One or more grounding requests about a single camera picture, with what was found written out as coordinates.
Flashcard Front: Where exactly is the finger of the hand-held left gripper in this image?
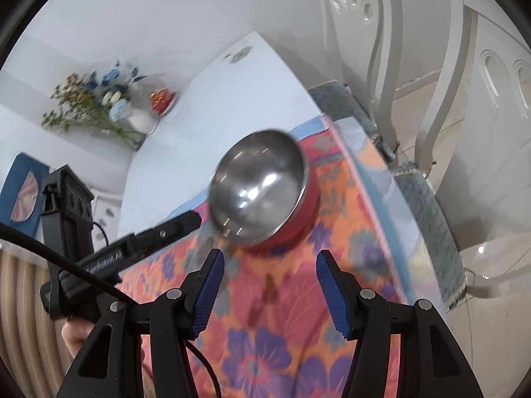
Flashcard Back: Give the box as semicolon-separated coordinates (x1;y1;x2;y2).
124;211;203;258

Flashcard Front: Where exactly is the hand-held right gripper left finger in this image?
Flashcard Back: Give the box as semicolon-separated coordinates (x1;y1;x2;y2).
56;249;225;398

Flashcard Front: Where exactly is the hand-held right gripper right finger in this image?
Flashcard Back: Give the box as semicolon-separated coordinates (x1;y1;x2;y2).
316;250;484;398

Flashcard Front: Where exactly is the red steel-lined bowl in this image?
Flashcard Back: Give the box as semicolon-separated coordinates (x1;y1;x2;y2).
207;129;320;251

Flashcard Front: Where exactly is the person's left hand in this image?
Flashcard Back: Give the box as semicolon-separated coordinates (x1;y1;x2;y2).
61;319;99;360

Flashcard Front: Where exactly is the blue picture with pink fan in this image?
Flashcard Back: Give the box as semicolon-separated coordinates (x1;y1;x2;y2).
0;153;51;233

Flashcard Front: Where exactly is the colourful floral table cloth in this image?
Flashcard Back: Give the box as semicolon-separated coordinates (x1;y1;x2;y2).
114;114;419;398

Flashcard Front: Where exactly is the beige striped fabric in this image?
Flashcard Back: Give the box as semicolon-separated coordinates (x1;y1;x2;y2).
0;238;84;398

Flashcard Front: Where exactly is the glass vase with green stems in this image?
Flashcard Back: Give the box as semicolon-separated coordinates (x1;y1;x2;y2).
41;72;147;152

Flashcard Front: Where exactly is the grey seat cushion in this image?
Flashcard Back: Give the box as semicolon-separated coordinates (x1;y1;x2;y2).
309;81;395;162
392;165;468;311

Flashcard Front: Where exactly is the red lidded teacup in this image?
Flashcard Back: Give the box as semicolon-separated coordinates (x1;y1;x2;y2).
150;88;175;111

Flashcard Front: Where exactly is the blue white flower bouquet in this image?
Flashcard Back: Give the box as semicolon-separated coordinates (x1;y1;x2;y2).
85;60;148;121

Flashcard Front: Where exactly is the black cable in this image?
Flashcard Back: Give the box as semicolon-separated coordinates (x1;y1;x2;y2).
0;223;220;398

